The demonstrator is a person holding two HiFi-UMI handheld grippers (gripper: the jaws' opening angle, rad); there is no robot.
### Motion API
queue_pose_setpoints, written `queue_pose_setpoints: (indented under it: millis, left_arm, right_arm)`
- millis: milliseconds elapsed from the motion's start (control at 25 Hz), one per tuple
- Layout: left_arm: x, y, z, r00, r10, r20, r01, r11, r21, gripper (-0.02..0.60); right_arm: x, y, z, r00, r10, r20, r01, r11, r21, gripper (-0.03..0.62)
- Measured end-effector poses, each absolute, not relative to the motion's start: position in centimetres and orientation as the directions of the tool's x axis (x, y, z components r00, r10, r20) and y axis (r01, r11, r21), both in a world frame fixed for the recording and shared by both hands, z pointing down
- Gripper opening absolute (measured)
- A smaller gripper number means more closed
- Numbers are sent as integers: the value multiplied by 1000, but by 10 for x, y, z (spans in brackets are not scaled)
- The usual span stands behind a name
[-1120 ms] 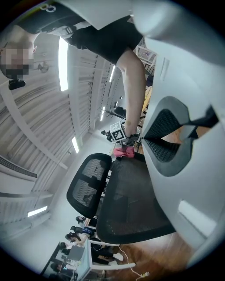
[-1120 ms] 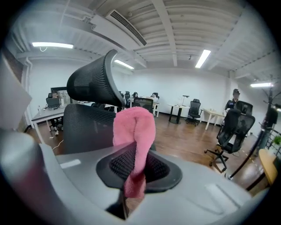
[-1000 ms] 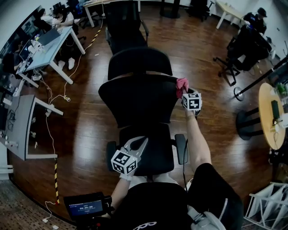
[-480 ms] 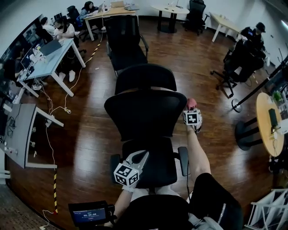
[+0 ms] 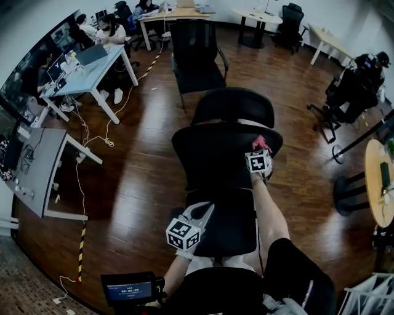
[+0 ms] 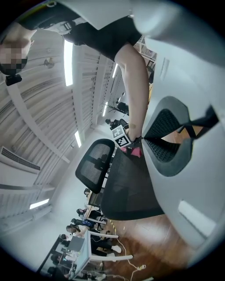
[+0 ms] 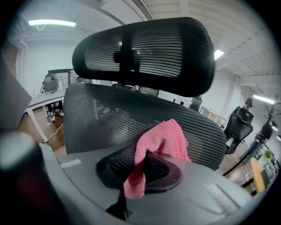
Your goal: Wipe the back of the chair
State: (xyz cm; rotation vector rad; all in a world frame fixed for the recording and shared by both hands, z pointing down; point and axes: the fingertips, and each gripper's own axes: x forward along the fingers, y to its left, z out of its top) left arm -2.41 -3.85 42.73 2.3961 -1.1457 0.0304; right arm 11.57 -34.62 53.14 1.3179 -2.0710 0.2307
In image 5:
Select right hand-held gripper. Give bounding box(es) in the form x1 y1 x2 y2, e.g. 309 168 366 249
244 149 275 183

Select black swivel chair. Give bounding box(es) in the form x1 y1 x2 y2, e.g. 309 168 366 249
307 69 379 145

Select grey laptop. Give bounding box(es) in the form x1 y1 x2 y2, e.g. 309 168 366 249
76 44 109 66

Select white wire rack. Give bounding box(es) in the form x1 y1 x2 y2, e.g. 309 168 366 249
338 272 394 315

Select white power strip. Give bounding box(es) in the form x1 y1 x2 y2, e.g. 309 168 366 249
14 185 35 198

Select person's right forearm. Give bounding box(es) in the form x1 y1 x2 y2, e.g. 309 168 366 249
249 173 292 262

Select black mesh office chair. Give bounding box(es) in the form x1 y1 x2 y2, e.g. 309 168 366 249
275 2 310 55

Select round white table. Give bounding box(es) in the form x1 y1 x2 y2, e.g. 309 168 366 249
231 6 283 49

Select white floor cable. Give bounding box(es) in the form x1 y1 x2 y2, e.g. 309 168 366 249
58 92 124 301

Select black pole with round base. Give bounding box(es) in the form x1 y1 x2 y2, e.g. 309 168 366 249
332 109 394 165

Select grey shoulder strap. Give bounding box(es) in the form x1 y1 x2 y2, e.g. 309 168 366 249
263 293 308 315

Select light blue desk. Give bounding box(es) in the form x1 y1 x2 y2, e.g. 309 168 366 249
39 44 139 126

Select pink cloth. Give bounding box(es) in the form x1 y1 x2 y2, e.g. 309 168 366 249
251 134 273 154

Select yellow black striped cable cover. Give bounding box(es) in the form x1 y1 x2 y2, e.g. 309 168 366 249
142 52 161 81
77 223 87 283

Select black visitor chair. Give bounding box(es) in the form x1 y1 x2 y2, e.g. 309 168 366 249
169 18 230 110

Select long wooden desk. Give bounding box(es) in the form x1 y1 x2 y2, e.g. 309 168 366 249
138 5 212 52

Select person's black shirt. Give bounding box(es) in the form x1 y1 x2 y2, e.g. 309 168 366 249
163 238 336 315

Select curved grey desk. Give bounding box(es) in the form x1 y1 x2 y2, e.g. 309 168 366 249
6 126 103 221

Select black desktop monitor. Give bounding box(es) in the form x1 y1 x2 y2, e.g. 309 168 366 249
3 121 25 172

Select person's light grey trousers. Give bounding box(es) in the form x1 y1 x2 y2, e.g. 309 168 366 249
184 253 256 275

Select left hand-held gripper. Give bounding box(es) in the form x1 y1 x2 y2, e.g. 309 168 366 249
165 201 215 250

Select chest-mounted display device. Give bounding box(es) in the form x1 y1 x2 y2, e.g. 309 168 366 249
100 271 167 307

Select narrow wooden desk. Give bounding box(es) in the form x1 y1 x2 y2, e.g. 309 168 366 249
309 23 355 67

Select person's left hand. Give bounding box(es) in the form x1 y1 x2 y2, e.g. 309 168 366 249
175 244 198 261

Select person's left forearm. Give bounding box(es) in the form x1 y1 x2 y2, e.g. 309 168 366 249
161 254 193 304

